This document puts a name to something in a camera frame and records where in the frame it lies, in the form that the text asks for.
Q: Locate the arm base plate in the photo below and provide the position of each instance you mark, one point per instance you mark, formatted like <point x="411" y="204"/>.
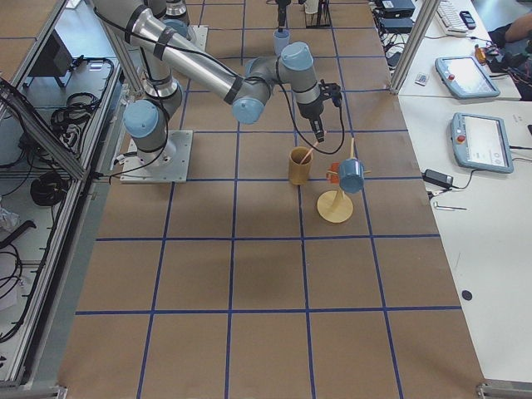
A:
<point x="171" y="166"/>

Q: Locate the white keyboard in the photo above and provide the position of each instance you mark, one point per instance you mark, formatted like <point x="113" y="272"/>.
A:
<point x="449" y="19"/>

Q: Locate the bamboo chopstick holder cup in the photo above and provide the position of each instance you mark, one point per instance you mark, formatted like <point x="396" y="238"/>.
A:
<point x="299" y="165"/>

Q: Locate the lower teach pendant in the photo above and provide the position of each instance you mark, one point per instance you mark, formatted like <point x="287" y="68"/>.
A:
<point x="481" y="142"/>

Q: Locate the teach pendant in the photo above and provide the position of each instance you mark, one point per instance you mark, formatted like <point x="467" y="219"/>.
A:
<point x="465" y="78"/>
<point x="481" y="142"/>

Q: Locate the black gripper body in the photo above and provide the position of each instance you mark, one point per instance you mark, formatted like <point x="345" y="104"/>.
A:
<point x="310" y="110"/>
<point x="283" y="9"/>

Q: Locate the upper teach pendant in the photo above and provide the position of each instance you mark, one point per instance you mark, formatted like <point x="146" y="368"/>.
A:
<point x="465" y="78"/>

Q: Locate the aluminium frame post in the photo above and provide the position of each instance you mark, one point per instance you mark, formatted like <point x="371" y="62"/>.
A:
<point x="423" y="21"/>

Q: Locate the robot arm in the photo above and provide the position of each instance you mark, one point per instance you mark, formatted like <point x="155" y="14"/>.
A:
<point x="135" y="23"/>

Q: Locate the black power adapter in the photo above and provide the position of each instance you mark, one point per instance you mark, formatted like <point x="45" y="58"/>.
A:
<point x="437" y="178"/>

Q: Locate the orange mug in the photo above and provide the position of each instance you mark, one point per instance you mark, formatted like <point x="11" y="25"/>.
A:
<point x="332" y="173"/>

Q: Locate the blue mug on stand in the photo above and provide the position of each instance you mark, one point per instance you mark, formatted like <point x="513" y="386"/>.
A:
<point x="351" y="175"/>

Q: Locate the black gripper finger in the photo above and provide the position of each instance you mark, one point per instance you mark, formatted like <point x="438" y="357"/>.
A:
<point x="280" y="21"/>
<point x="320" y="130"/>
<point x="313" y="124"/>

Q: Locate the black wire mug rack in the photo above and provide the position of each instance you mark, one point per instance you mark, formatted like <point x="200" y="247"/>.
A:
<point x="317" y="14"/>

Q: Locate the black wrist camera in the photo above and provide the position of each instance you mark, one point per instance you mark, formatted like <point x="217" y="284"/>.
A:
<point x="331" y="91"/>

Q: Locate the wooden mug tree stand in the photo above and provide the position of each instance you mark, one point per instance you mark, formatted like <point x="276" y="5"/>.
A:
<point x="334" y="205"/>

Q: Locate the light blue cup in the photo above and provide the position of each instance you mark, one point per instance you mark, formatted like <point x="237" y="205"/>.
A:
<point x="280" y="40"/>

